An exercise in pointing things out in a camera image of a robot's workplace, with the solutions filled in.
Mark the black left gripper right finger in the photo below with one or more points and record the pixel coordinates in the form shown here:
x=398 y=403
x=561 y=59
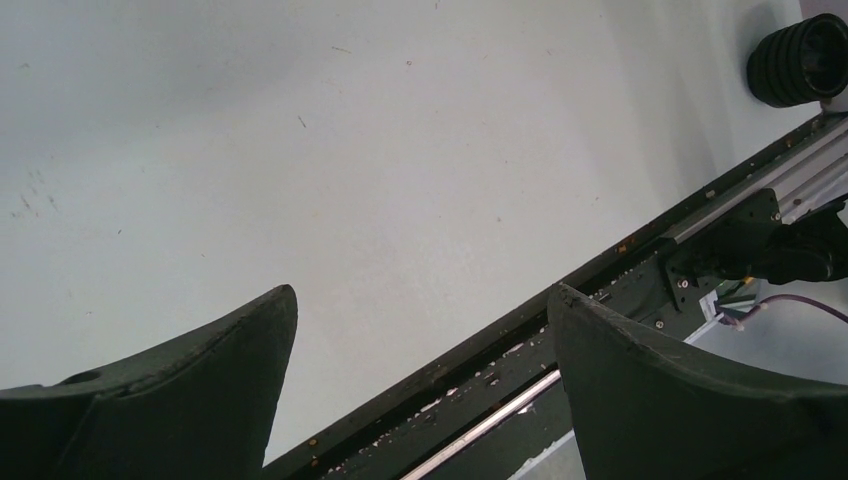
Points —
x=647 y=406

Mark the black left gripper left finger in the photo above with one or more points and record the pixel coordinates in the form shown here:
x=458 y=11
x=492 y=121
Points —
x=198 y=406

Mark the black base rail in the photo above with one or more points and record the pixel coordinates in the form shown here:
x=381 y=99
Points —
x=497 y=400

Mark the stack of black lids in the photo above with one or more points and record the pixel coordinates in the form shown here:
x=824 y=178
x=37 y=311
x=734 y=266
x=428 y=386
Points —
x=803 y=63

